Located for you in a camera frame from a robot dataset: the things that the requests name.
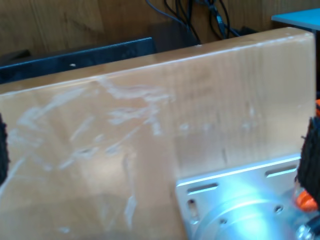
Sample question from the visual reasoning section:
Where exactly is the orange plastic clip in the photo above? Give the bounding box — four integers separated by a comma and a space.
293, 188, 317, 215

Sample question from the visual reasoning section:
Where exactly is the grey blue side table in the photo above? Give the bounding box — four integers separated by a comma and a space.
271, 7, 320, 32

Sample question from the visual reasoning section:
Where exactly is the black metal frame bar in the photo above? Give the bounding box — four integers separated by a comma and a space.
0, 36, 154, 85

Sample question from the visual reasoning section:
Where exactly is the black cable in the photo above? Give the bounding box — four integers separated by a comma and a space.
144, 0, 187, 27
163, 0, 202, 43
204, 0, 242, 38

